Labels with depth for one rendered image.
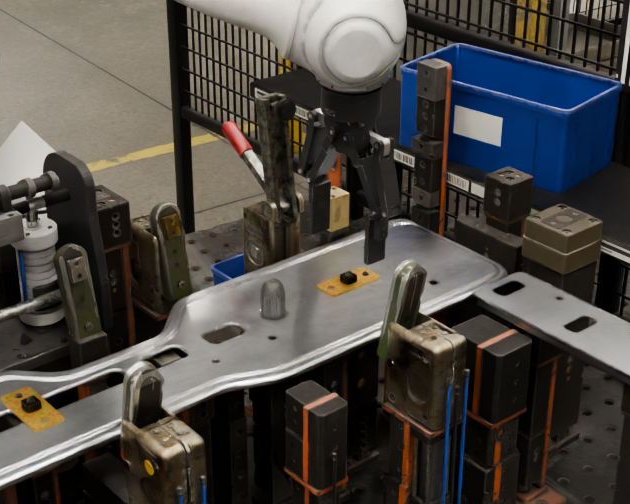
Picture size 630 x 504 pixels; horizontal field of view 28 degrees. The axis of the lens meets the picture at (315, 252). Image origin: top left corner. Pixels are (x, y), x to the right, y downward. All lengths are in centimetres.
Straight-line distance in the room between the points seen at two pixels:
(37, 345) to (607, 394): 90
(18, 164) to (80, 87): 328
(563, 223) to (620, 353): 24
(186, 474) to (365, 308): 41
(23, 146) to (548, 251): 92
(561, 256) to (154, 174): 295
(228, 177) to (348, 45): 320
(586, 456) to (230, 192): 265
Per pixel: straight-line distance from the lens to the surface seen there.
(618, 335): 159
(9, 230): 152
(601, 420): 197
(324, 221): 167
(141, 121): 500
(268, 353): 151
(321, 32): 128
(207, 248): 242
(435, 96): 187
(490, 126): 190
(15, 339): 164
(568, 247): 170
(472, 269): 171
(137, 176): 450
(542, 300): 165
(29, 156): 213
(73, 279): 155
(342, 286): 165
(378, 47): 128
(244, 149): 176
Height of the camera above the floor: 179
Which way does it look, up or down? 27 degrees down
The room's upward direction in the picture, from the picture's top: straight up
